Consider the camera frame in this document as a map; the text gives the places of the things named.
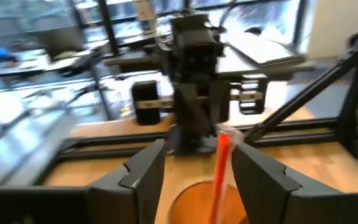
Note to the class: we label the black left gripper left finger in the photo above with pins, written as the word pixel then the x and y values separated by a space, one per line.
pixel 135 193

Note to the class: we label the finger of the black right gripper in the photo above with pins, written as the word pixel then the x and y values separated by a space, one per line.
pixel 191 118
pixel 221 99

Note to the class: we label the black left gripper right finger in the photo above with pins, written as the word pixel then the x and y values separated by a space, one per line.
pixel 263 186

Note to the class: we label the pink faceted plastic tumbler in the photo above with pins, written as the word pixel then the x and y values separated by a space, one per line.
pixel 191 205

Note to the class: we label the white bottle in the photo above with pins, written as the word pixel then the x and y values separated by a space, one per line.
pixel 145 14

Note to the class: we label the grey chair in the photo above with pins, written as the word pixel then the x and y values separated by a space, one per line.
pixel 61 43

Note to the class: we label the black table frame rail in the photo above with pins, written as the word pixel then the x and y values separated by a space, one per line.
pixel 104 141

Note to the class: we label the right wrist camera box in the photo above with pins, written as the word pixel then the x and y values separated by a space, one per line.
pixel 196 46

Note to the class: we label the black window post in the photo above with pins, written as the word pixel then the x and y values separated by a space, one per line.
pixel 108 28

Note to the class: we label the black diagonal frame strut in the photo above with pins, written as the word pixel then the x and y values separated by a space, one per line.
pixel 306 93

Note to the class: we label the black frame post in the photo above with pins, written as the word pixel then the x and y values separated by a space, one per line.
pixel 357 84

